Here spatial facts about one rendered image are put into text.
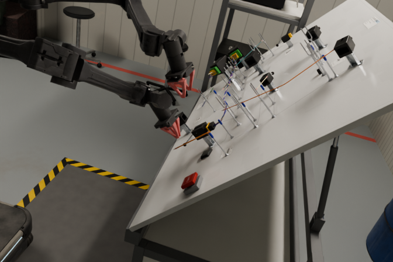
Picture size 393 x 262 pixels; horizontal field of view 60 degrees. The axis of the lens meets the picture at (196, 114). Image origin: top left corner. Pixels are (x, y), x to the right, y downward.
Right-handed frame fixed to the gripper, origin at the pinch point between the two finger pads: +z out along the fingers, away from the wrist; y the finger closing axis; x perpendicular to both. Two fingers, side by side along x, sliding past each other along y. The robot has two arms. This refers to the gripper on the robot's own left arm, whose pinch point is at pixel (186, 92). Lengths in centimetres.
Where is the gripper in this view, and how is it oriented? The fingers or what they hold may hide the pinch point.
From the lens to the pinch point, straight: 122.5
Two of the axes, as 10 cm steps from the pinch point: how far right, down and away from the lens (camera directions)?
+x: -8.9, 0.1, 4.6
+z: 2.5, 8.5, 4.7
